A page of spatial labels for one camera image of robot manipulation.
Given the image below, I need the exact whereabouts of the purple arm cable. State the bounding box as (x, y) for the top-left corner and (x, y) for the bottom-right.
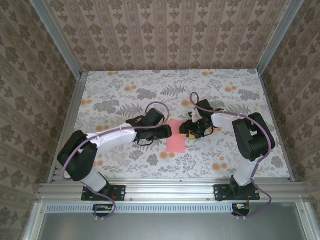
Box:
(61, 101), (172, 222)
(189, 91), (273, 218)

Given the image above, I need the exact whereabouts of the grey slotted cable duct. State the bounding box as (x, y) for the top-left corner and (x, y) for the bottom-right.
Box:
(46, 203), (235, 213)

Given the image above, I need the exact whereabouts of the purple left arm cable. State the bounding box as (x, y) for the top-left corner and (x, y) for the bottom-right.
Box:
(61, 101), (172, 222)

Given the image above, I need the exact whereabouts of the aluminium frame post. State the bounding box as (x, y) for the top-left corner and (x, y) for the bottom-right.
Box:
(256, 0), (306, 76)
(31, 0), (85, 80)

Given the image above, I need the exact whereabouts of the pink cloth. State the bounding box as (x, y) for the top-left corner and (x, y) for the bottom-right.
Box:
(165, 119), (186, 154)

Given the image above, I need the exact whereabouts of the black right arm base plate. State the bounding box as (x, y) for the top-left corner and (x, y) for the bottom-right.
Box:
(213, 184), (261, 203)

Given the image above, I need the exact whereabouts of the aluminium mounting beam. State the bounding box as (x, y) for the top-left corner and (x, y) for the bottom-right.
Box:
(36, 178), (310, 202)

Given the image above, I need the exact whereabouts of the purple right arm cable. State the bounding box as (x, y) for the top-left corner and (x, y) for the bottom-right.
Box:
(189, 91), (273, 218)

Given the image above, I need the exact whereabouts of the aluminium left frame post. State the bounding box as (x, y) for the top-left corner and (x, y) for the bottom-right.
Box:
(31, 0), (85, 80)

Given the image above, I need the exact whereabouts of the grey metal panel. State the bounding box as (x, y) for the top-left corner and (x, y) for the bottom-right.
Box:
(23, 202), (317, 240)

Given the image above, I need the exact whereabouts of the aluminium right frame post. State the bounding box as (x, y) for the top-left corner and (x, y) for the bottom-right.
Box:
(256, 0), (306, 76)

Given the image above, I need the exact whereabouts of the floral patterned table cover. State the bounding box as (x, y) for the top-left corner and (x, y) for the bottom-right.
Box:
(61, 70), (292, 180)

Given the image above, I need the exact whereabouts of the aluminium left table rail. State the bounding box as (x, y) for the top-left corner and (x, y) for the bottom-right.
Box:
(47, 72), (88, 183)

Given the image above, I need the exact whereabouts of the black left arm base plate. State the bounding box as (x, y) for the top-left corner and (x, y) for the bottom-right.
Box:
(81, 184), (126, 202)

